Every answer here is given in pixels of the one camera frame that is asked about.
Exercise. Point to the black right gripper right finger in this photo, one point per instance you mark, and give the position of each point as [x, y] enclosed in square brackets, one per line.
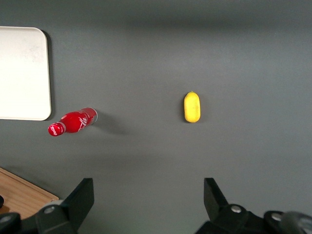
[224, 214]

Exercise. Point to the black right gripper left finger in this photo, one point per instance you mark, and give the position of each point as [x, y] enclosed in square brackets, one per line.
[73, 209]

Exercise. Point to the small red can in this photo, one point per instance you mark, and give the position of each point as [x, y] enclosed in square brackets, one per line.
[75, 120]

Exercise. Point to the beige rectangular tray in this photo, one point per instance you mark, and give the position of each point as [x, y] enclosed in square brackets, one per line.
[23, 73]

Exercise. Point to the wooden drawer cabinet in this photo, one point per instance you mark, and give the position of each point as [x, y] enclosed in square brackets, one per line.
[22, 195]

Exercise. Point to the yellow lemon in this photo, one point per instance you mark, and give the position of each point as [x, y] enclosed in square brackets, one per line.
[192, 107]

